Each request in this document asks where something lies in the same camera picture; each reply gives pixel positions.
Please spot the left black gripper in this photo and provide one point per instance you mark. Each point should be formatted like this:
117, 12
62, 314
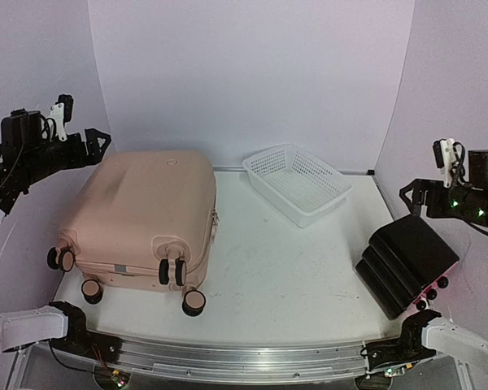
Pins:
80, 159

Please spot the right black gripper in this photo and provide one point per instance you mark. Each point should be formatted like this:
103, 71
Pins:
419, 186

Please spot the pink hard-shell suitcase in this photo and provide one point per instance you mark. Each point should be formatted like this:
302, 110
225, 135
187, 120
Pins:
143, 220

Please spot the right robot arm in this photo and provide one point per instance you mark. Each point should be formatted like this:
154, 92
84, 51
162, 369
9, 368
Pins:
462, 193

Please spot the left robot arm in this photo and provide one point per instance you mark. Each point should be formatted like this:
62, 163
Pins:
34, 147

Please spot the black pink tiered rack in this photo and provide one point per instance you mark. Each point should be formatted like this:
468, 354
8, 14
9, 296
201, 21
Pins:
406, 263

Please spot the white plastic mesh basket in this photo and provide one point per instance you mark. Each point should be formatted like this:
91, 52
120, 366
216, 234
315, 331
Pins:
301, 186

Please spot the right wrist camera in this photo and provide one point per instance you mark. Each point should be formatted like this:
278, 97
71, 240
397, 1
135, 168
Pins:
446, 159

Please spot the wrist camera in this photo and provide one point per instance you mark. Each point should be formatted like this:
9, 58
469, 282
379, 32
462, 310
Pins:
60, 114
446, 159

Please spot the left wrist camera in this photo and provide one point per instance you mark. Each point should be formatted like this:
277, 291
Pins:
60, 114

